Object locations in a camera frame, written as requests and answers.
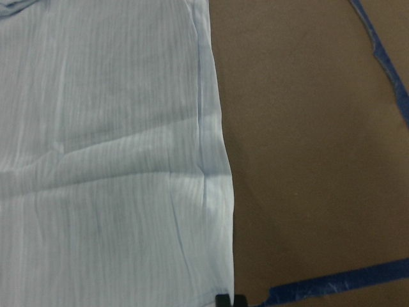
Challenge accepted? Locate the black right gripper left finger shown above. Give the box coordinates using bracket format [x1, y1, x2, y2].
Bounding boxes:
[215, 294, 231, 307]

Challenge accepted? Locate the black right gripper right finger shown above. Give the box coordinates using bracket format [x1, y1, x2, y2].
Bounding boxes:
[233, 294, 248, 307]

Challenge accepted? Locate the light blue button shirt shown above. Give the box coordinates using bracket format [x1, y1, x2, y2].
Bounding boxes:
[1, 1, 235, 306]

